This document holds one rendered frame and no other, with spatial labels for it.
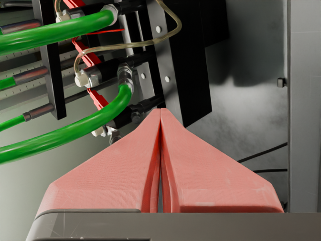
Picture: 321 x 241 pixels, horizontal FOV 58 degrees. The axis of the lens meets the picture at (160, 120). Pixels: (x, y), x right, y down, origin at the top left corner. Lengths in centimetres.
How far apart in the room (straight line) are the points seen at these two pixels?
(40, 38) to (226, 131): 49
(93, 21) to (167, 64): 23
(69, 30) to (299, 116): 29
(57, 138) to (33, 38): 8
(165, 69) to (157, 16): 8
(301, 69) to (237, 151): 33
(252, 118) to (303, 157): 19
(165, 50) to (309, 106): 22
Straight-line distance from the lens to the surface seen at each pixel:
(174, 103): 49
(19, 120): 61
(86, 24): 26
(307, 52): 38
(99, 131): 45
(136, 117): 45
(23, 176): 74
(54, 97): 60
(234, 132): 64
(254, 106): 59
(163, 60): 48
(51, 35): 24
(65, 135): 25
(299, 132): 42
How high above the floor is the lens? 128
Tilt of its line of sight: 34 degrees down
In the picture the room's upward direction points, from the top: 119 degrees counter-clockwise
